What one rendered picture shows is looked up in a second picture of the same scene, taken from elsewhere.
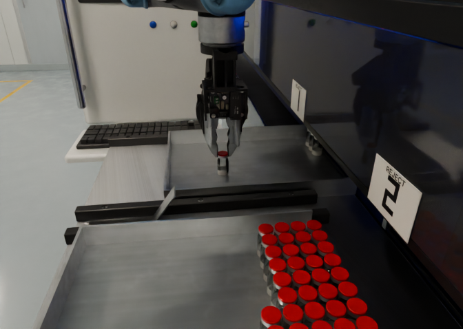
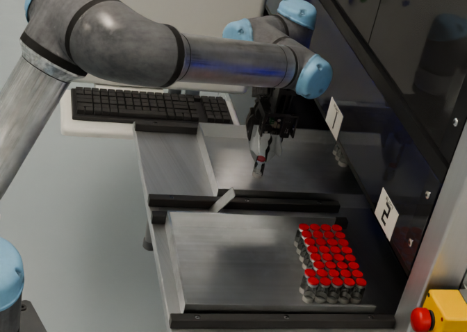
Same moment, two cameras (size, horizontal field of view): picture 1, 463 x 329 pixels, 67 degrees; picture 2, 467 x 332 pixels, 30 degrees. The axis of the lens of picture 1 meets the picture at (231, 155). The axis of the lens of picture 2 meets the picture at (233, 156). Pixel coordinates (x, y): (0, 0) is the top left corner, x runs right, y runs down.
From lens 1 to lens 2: 1.20 m
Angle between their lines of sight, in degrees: 10
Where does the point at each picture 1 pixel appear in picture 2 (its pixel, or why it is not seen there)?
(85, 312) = (189, 266)
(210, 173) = (245, 174)
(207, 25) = not seen: hidden behind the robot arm
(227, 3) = (310, 96)
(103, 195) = (157, 185)
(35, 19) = not seen: outside the picture
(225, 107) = (277, 126)
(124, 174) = (165, 166)
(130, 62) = not seen: hidden behind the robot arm
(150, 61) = (160, 19)
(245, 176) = (277, 181)
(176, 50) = (192, 10)
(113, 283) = (199, 251)
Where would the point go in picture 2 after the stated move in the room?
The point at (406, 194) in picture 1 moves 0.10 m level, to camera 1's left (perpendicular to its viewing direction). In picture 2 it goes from (392, 214) to (338, 208)
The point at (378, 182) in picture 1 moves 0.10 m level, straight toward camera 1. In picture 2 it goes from (381, 204) to (367, 231)
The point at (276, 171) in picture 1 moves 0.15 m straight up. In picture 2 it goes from (305, 179) to (320, 120)
